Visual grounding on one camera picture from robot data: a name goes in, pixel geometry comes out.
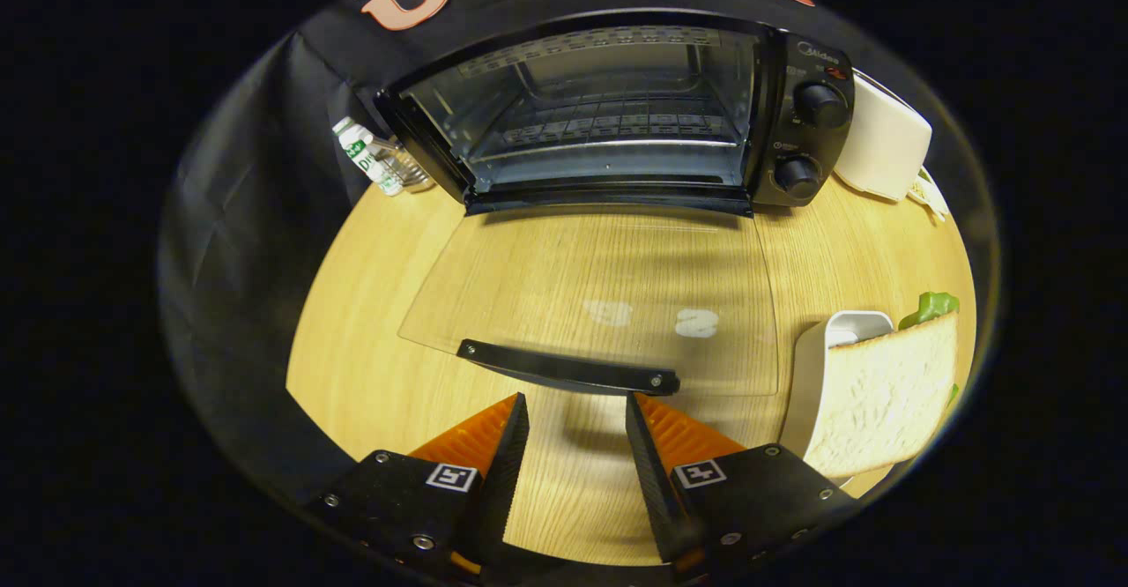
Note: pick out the white bottle with green label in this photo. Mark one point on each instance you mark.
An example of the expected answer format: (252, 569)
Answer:
(366, 155)

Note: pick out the white rectangular dish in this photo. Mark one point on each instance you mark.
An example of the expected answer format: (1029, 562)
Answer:
(806, 384)

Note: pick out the clear plastic bottle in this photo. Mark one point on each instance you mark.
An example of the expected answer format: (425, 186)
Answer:
(410, 171)

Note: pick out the bread and lettuce sandwich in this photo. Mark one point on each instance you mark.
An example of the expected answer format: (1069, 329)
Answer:
(881, 393)

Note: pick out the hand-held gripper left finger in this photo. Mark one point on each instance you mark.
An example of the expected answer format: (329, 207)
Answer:
(507, 481)

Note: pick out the white box appliance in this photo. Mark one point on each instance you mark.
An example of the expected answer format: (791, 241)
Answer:
(881, 142)

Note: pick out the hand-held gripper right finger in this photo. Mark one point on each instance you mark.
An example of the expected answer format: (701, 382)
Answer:
(652, 481)

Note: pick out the black toaster oven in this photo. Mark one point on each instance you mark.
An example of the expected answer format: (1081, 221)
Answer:
(797, 133)

